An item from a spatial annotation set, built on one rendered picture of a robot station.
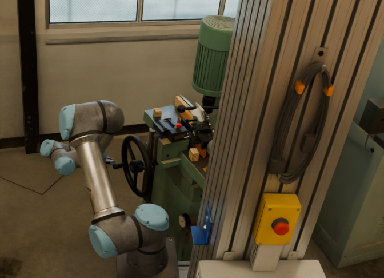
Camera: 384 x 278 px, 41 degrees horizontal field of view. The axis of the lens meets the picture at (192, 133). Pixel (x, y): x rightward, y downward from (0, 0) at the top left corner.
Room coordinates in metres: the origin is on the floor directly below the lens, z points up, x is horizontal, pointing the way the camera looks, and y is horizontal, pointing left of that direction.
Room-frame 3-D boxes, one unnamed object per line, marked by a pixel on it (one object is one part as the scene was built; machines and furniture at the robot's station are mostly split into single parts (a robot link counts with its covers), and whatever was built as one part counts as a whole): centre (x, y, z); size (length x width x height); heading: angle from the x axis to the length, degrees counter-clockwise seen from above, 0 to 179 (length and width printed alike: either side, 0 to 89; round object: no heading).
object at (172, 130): (1.93, 0.10, 0.99); 0.13 x 0.11 x 0.06; 36
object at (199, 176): (1.99, 0.03, 0.87); 0.61 x 0.30 x 0.06; 36
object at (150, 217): (1.31, 0.10, 0.98); 0.13 x 0.12 x 0.14; 125
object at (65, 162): (1.69, 0.50, 0.91); 0.11 x 0.11 x 0.08; 35
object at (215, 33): (2.05, -0.05, 1.31); 0.18 x 0.18 x 0.31
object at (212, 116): (2.06, -0.07, 0.99); 0.14 x 0.07 x 0.09; 126
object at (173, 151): (1.94, 0.10, 0.92); 0.15 x 0.13 x 0.09; 36
